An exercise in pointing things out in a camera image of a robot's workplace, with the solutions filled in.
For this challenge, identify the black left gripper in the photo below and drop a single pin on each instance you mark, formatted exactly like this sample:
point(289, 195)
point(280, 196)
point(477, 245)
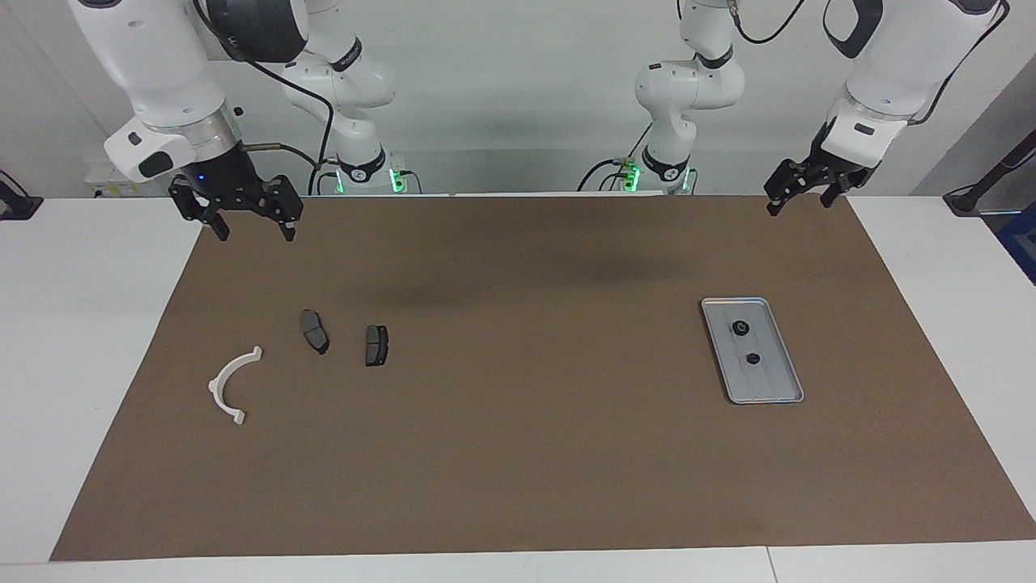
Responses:
point(830, 170)

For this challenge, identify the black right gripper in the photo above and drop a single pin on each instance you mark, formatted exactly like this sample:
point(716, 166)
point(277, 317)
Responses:
point(227, 178)

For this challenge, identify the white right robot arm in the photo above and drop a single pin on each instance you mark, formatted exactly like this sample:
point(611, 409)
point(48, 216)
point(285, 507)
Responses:
point(146, 57)

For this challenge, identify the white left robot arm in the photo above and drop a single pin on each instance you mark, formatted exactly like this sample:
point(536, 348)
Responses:
point(906, 57)

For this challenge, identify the silver metal tray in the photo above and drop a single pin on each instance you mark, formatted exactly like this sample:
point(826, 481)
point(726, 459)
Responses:
point(769, 380)

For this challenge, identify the curved dark grey brake pad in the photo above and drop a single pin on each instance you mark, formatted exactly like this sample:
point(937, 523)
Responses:
point(312, 328)

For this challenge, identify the rectangular dark grey brake pad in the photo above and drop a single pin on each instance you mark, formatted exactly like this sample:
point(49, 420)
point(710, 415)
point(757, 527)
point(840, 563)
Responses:
point(376, 346)

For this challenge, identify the blue crate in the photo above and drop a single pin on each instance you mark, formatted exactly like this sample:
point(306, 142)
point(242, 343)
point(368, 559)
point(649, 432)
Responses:
point(1021, 243)

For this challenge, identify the brown table mat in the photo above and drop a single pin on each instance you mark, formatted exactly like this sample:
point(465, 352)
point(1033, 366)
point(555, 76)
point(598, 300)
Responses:
point(518, 453)

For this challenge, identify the white wall socket box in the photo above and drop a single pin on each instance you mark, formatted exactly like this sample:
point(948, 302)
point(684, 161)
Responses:
point(121, 174)

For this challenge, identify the black camera stand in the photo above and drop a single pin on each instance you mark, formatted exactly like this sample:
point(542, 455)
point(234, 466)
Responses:
point(967, 198)

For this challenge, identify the white curved plastic bracket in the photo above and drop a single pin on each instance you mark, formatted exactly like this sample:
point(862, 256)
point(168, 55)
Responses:
point(217, 387)

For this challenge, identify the black clamp mount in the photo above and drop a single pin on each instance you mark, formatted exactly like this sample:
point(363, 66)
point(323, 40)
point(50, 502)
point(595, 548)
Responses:
point(20, 206)

